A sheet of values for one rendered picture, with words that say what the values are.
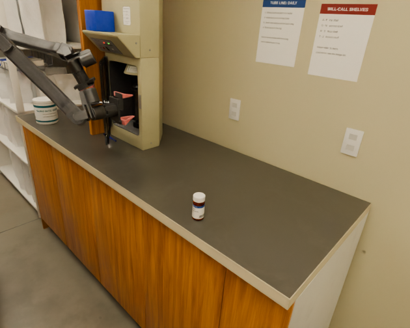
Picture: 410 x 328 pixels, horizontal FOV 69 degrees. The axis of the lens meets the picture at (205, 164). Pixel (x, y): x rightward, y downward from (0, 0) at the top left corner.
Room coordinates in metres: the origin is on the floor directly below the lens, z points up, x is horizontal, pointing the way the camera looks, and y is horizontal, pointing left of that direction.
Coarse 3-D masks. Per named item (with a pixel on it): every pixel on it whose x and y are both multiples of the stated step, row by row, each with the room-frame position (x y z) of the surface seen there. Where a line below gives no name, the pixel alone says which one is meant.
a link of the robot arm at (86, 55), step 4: (64, 48) 1.46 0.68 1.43; (68, 48) 1.46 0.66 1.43; (64, 52) 1.44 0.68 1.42; (68, 52) 1.44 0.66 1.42; (76, 52) 1.46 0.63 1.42; (80, 52) 1.47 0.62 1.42; (84, 52) 1.47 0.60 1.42; (88, 52) 1.46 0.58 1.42; (64, 56) 1.43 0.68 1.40; (68, 56) 1.44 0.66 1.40; (72, 56) 1.45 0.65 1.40; (80, 56) 1.45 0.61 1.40; (84, 56) 1.44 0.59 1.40; (88, 56) 1.44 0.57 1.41; (92, 56) 1.45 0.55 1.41; (84, 60) 1.43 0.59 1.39; (88, 60) 1.44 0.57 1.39; (92, 60) 1.45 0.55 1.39; (84, 64) 1.43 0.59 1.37; (88, 64) 1.44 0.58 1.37; (92, 64) 1.46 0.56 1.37
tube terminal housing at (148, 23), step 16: (112, 0) 1.62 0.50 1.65; (128, 0) 1.53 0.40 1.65; (144, 0) 1.50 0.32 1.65; (160, 0) 1.62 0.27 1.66; (144, 16) 1.50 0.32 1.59; (160, 16) 1.62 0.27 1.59; (128, 32) 1.53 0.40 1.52; (144, 32) 1.49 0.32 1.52; (160, 32) 1.62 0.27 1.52; (144, 48) 1.49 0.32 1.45; (160, 48) 1.62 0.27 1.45; (144, 64) 1.49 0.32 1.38; (160, 64) 1.62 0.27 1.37; (144, 80) 1.49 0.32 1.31; (160, 80) 1.62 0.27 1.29; (144, 96) 1.49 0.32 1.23; (160, 96) 1.62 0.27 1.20; (144, 112) 1.49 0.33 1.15; (160, 112) 1.63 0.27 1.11; (112, 128) 1.67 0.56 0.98; (144, 128) 1.49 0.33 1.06; (160, 128) 1.63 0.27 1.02; (144, 144) 1.48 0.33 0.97
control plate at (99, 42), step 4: (96, 40) 1.57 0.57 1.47; (100, 40) 1.54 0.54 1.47; (104, 40) 1.51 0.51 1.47; (108, 40) 1.48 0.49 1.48; (96, 44) 1.62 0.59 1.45; (100, 44) 1.58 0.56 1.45; (104, 44) 1.55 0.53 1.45; (108, 44) 1.52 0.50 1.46; (112, 44) 1.49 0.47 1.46; (100, 48) 1.63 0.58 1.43; (108, 48) 1.56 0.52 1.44; (112, 48) 1.53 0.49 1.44; (116, 48) 1.50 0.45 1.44; (112, 52) 1.57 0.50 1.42; (116, 52) 1.54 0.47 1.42; (120, 52) 1.51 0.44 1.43
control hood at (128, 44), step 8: (88, 32) 1.56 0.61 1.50; (96, 32) 1.51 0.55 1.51; (104, 32) 1.51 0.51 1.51; (112, 32) 1.57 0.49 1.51; (112, 40) 1.46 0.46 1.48; (120, 40) 1.40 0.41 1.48; (128, 40) 1.43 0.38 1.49; (136, 40) 1.46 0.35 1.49; (120, 48) 1.47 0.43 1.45; (128, 48) 1.43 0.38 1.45; (136, 48) 1.46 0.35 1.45; (128, 56) 1.49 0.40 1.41; (136, 56) 1.46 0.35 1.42
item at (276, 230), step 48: (96, 144) 1.51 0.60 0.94; (192, 144) 1.61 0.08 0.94; (144, 192) 1.05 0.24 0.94; (192, 192) 1.07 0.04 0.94; (240, 192) 1.10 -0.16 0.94; (288, 192) 1.13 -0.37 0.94; (336, 192) 1.16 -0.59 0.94; (192, 240) 0.80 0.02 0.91; (240, 240) 0.79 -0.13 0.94; (288, 240) 0.80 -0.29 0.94; (336, 240) 0.82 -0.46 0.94; (288, 288) 0.60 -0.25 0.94
